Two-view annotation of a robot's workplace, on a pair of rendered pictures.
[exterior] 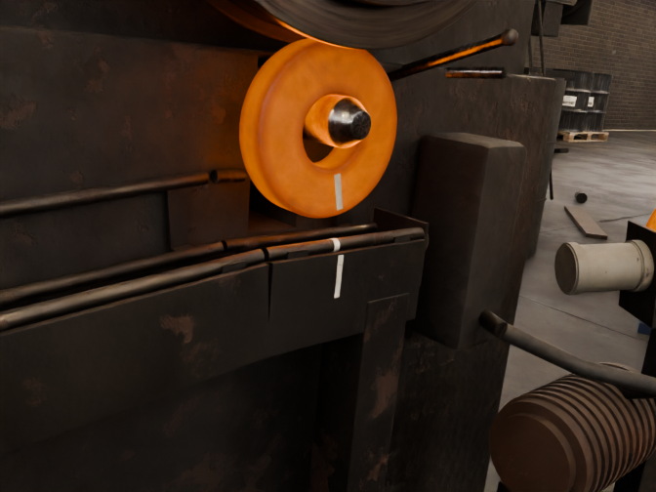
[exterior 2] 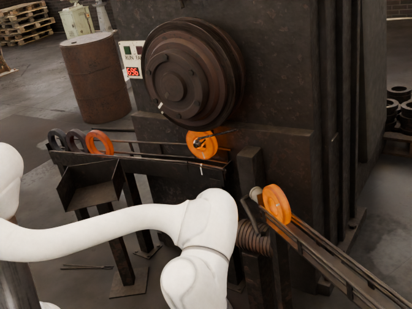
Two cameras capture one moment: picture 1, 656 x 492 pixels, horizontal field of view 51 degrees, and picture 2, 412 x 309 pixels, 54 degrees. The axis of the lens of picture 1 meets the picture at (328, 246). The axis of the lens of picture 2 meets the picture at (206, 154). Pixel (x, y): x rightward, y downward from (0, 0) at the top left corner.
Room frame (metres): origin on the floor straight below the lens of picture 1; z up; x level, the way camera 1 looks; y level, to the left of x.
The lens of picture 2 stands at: (0.33, -1.62, 1.60)
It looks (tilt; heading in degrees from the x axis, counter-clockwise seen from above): 27 degrees down; 80
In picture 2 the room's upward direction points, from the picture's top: 10 degrees counter-clockwise
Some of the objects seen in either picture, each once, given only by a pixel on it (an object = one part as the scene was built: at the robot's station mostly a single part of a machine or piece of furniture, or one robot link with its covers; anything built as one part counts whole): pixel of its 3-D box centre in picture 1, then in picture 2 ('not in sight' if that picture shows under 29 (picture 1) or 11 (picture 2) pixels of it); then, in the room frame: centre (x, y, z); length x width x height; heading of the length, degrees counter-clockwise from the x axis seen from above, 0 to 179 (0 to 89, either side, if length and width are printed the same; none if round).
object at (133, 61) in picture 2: not in sight; (143, 60); (0.46, 0.34, 1.15); 0.26 x 0.02 x 0.18; 132
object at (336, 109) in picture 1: (298, 112); (205, 137); (0.64, 0.04, 0.82); 0.17 x 0.04 x 0.04; 42
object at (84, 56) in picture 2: not in sight; (97, 77); (0.09, 3.06, 0.45); 0.59 x 0.59 x 0.89
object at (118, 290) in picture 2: not in sight; (108, 232); (0.08, 0.19, 0.36); 0.26 x 0.20 x 0.72; 167
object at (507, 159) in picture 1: (457, 238); (252, 174); (0.78, -0.15, 0.68); 0.11 x 0.08 x 0.24; 42
